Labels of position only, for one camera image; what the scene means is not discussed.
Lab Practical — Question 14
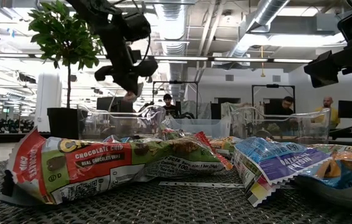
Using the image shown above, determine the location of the white-backed granola bar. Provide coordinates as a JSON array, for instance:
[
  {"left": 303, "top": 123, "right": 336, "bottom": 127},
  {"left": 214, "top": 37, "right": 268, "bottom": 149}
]
[{"left": 103, "top": 134, "right": 139, "bottom": 144}]

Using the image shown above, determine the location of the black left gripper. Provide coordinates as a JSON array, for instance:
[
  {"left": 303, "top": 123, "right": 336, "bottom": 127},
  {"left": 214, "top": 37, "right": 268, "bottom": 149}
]
[{"left": 94, "top": 24, "right": 159, "bottom": 96}]

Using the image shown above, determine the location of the green leafy plant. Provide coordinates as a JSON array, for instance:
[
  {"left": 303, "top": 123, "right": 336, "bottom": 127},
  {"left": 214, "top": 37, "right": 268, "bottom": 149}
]
[{"left": 27, "top": 0, "right": 106, "bottom": 110}]

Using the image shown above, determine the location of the black monitor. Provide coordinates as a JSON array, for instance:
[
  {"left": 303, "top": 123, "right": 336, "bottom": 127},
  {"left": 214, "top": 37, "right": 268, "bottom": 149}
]
[
  {"left": 337, "top": 100, "right": 352, "bottom": 119},
  {"left": 96, "top": 96, "right": 134, "bottom": 113}
]

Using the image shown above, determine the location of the grey woven placemat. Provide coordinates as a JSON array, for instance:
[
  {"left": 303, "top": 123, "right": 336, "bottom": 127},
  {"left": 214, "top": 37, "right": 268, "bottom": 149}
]
[{"left": 0, "top": 160, "right": 352, "bottom": 224}]

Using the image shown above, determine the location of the black metal station frame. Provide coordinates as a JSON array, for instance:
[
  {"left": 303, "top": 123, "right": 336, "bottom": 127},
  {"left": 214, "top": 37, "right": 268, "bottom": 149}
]
[
  {"left": 251, "top": 83, "right": 296, "bottom": 116},
  {"left": 152, "top": 80, "right": 199, "bottom": 119}
]

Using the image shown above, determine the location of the blue oatmeal raisin granola bar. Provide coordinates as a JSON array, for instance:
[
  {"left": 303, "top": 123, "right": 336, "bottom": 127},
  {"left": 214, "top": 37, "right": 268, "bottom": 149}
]
[{"left": 231, "top": 136, "right": 332, "bottom": 208}]

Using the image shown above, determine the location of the long ceiling light strip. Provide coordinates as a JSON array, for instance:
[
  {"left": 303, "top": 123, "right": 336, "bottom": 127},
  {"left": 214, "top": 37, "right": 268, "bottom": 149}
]
[{"left": 0, "top": 52, "right": 317, "bottom": 64}]

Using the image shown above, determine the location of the white label strip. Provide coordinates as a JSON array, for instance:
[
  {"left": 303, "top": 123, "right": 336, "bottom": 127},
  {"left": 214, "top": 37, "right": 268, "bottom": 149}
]
[{"left": 159, "top": 181, "right": 245, "bottom": 189}]

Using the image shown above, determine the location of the frosted plastic bin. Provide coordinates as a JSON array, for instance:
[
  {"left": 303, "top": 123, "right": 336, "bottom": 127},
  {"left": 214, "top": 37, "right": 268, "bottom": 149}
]
[{"left": 163, "top": 116, "right": 232, "bottom": 139}]

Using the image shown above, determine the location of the yellow hanging cord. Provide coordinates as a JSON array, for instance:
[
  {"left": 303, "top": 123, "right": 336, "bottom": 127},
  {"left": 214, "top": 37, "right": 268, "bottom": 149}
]
[{"left": 259, "top": 46, "right": 266, "bottom": 78}]

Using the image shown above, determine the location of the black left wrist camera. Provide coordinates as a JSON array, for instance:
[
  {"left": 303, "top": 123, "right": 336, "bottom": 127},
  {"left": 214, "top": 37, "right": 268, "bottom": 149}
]
[{"left": 122, "top": 11, "right": 152, "bottom": 43}]

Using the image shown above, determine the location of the person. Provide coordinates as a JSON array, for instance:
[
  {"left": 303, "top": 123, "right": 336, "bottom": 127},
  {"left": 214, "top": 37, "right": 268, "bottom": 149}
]
[
  {"left": 264, "top": 95, "right": 295, "bottom": 125},
  {"left": 313, "top": 96, "right": 341, "bottom": 129},
  {"left": 162, "top": 93, "right": 180, "bottom": 118}
]

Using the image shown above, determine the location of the clear plastic bin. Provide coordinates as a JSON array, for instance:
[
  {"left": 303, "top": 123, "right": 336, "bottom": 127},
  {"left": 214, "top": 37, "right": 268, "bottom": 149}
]
[
  {"left": 230, "top": 106, "right": 332, "bottom": 144},
  {"left": 76, "top": 104, "right": 167, "bottom": 141}
]

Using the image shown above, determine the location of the black plant pot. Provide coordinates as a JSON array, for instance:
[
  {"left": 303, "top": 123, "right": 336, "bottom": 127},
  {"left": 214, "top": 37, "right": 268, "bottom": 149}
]
[{"left": 47, "top": 107, "right": 80, "bottom": 140}]

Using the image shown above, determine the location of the white round column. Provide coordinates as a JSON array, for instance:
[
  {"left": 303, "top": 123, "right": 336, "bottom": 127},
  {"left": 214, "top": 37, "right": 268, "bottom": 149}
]
[{"left": 34, "top": 73, "right": 62, "bottom": 133}]

